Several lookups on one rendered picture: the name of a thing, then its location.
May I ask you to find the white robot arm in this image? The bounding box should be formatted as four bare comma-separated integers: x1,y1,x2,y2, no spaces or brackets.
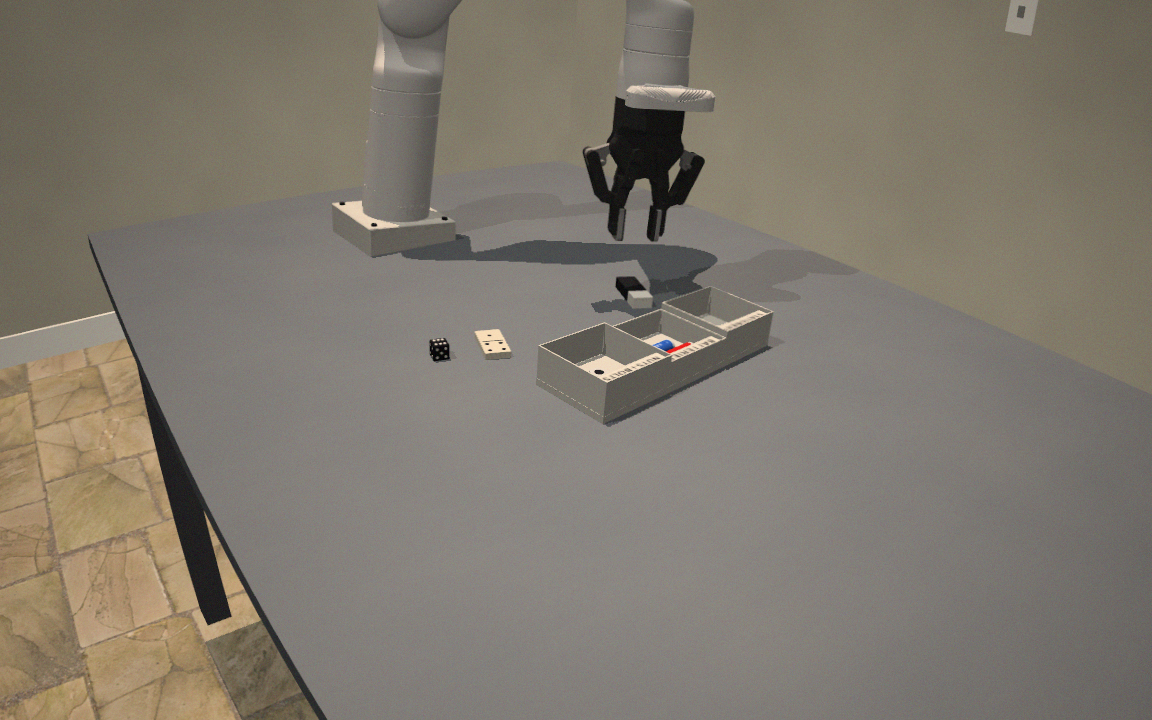
362,0,715,222

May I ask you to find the cream domino tile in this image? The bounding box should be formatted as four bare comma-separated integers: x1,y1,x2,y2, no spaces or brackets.
475,329,511,361

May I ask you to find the black die with white pips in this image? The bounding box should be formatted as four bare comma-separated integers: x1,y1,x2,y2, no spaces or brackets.
429,338,450,361

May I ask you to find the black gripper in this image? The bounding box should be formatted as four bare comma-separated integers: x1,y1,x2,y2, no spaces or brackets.
583,97,705,242

